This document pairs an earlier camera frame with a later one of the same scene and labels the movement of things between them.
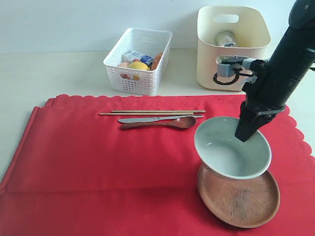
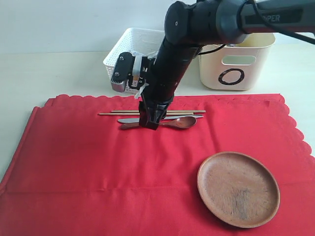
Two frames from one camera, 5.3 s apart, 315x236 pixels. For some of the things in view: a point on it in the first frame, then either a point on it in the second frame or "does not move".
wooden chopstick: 159,111 does not move
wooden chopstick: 148,114 does not move
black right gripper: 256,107 -> 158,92
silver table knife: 141,119 does not move
